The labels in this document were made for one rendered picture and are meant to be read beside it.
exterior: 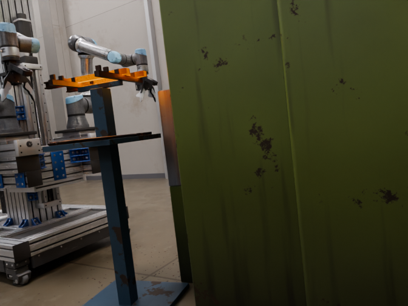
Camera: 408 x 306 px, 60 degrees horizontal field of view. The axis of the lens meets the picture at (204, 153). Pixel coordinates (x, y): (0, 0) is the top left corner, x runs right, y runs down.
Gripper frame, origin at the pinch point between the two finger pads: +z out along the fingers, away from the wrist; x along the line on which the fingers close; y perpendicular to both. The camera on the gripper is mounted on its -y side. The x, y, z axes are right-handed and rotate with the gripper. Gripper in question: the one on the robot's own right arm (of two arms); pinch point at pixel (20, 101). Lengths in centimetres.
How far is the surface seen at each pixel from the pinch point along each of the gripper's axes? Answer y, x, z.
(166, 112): -54, -36, 12
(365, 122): -141, -12, 25
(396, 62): -149, -14, 10
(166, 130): -53, -36, 21
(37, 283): 25, -10, 93
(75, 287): -1, -14, 93
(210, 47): -93, -15, -6
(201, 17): -91, -15, -17
